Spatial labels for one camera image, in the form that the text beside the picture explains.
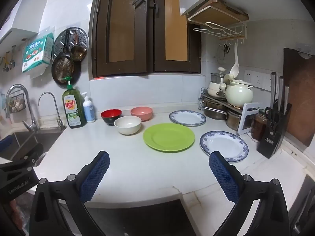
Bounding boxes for brass ladle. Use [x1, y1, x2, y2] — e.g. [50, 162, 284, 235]
[70, 29, 88, 61]

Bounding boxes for red and black bowl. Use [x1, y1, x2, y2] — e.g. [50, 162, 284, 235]
[100, 109, 123, 126]

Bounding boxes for black kitchen shears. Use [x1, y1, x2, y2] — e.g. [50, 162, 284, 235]
[264, 107, 280, 126]

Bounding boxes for white bowl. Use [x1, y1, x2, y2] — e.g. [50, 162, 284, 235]
[114, 116, 142, 135]

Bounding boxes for white wall outlet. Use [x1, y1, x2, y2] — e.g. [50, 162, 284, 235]
[244, 69, 255, 84]
[253, 72, 271, 90]

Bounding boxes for perforated steel steamer plate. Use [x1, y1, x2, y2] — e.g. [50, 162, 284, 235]
[52, 27, 89, 62]

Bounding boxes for steel pot with glass lid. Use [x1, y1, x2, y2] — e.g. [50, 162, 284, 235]
[210, 67, 227, 84]

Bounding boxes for white and blue pump bottle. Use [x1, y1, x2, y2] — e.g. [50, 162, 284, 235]
[82, 92, 96, 123]

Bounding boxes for dark wooden window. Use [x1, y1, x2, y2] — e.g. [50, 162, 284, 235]
[90, 0, 202, 80]

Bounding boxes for green dish soap bottle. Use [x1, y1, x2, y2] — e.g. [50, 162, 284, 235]
[61, 77, 87, 129]

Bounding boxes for blue floral plate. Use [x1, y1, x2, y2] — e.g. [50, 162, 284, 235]
[169, 110, 207, 127]
[199, 131, 249, 163]

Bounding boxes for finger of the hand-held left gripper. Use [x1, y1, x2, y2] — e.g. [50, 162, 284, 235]
[10, 144, 45, 168]
[0, 136, 13, 153]

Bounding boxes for black knife block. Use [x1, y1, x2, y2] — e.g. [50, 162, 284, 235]
[257, 103, 292, 159]

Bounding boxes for hanging small utensil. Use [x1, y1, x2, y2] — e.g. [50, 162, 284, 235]
[9, 45, 17, 68]
[2, 52, 11, 72]

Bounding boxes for steel sink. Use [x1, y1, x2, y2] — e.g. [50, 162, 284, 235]
[0, 131, 62, 163]

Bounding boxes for white wire hanging rack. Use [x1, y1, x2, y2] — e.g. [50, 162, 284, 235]
[187, 0, 249, 47]

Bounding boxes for pink bowl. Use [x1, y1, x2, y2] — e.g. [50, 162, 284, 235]
[130, 107, 153, 122]

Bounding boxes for glass jar with brown contents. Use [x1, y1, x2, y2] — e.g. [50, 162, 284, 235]
[251, 109, 268, 141]

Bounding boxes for black frying pan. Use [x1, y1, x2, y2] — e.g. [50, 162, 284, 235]
[51, 37, 82, 88]

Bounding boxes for small steel pot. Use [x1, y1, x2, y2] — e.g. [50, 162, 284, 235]
[226, 108, 245, 130]

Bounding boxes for dark brown cutting board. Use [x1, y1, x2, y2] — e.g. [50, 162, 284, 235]
[283, 48, 315, 147]

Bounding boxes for light wooden cutting board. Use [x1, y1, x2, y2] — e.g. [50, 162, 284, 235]
[181, 0, 249, 26]

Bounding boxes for tall chrome faucet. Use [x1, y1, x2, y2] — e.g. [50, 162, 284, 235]
[5, 84, 41, 133]

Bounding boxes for white ladle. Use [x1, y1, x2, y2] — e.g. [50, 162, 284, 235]
[229, 43, 241, 77]

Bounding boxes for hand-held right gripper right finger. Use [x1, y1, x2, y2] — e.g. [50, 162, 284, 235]
[209, 151, 291, 236]

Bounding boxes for large steel pot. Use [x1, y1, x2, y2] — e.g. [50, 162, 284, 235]
[203, 98, 228, 120]

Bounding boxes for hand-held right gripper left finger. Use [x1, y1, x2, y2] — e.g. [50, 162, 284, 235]
[29, 150, 110, 236]

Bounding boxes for cream pot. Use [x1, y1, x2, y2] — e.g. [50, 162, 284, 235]
[208, 81, 228, 98]

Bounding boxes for paper towel pack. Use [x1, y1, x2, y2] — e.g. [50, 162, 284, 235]
[22, 32, 55, 79]

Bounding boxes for small chrome faucet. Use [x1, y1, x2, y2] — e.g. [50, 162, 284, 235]
[38, 92, 67, 131]

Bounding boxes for pot rack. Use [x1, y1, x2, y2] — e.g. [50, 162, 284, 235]
[198, 87, 263, 136]

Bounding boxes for steel handled knife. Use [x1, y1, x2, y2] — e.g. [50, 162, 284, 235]
[283, 86, 290, 115]
[270, 72, 277, 109]
[277, 77, 284, 111]

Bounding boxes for green plate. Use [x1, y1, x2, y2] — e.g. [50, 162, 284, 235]
[143, 123, 195, 152]

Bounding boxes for wire sink caddy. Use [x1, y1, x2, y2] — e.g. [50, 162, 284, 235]
[5, 94, 27, 114]

